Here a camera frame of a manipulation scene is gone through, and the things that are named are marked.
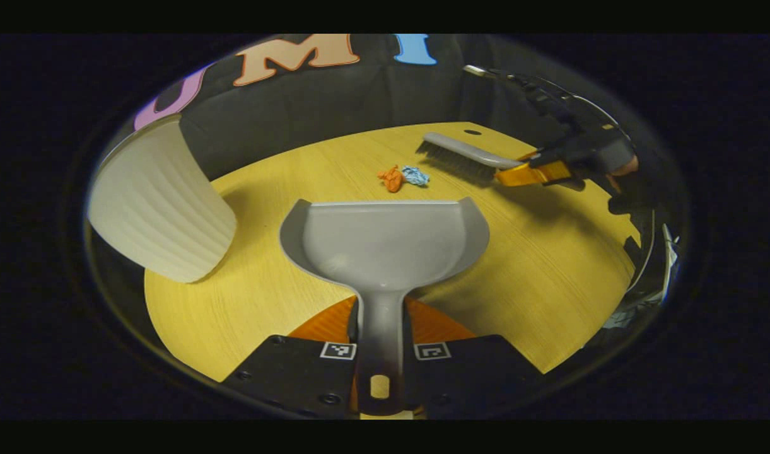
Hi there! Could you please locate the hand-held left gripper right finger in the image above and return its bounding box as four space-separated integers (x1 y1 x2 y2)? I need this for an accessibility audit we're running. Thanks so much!
404 296 543 418

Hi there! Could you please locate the grey plastic dustpan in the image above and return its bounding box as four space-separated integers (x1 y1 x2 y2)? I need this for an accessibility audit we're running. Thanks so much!
279 197 491 417

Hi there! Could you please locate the small grey broom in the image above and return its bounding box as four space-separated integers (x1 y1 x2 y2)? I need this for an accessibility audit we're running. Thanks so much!
416 132 525 186

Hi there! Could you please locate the wooden desktop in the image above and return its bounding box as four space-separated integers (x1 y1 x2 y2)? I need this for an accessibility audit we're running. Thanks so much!
144 122 641 383

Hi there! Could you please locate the orange paper scrap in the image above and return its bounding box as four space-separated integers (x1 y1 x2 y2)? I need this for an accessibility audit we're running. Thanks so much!
378 165 404 193

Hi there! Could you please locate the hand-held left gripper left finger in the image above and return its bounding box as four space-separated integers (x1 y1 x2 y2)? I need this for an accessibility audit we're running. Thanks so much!
224 296 360 418

